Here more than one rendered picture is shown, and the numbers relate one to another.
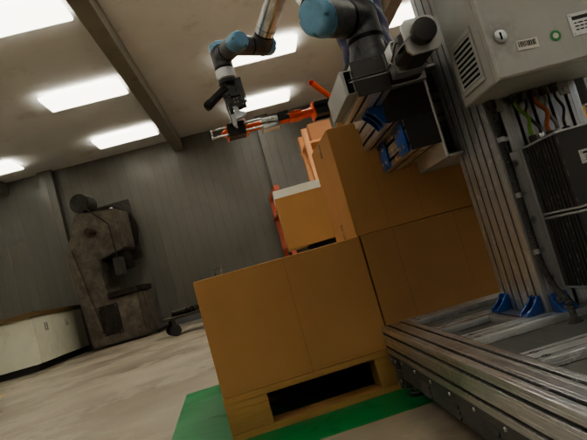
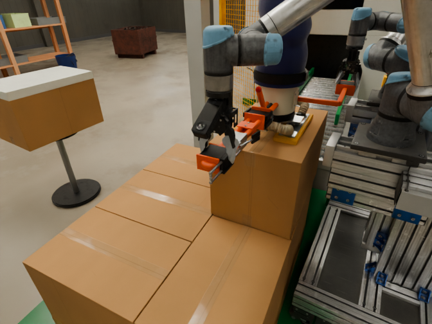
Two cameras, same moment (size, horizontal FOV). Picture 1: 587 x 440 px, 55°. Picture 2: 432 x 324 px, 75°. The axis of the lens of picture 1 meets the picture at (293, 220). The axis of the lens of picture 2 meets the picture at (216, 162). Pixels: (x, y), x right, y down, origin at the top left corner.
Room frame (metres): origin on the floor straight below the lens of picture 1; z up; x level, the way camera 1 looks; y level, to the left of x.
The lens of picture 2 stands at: (1.73, 0.71, 1.50)
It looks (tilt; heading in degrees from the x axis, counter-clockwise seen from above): 31 degrees down; 306
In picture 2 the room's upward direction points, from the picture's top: 2 degrees counter-clockwise
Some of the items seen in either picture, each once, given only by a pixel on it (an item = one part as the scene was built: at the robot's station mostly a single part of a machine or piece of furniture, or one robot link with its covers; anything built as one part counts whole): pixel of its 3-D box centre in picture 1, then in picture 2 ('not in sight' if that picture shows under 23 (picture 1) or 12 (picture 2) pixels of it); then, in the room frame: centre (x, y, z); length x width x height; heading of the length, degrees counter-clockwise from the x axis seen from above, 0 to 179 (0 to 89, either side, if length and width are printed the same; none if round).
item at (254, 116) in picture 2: (321, 109); (257, 117); (2.20, -0.23, 1.07); 0.10 x 0.08 x 0.06; 7
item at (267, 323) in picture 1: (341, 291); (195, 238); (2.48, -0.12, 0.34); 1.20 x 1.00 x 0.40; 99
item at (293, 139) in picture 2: not in sight; (295, 123); (2.14, -0.49, 0.97); 0.34 x 0.10 x 0.05; 97
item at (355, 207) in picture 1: (403, 172); (271, 160); (2.23, -0.47, 0.74); 0.60 x 0.40 x 0.40; 97
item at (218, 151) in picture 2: (236, 131); (214, 157); (2.17, 0.12, 1.07); 0.08 x 0.07 x 0.05; 97
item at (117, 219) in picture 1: (115, 264); not in sight; (11.33, 3.69, 1.53); 1.60 x 1.38 x 3.06; 94
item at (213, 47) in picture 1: (221, 56); (219, 50); (2.15, 0.10, 1.37); 0.09 x 0.08 x 0.11; 37
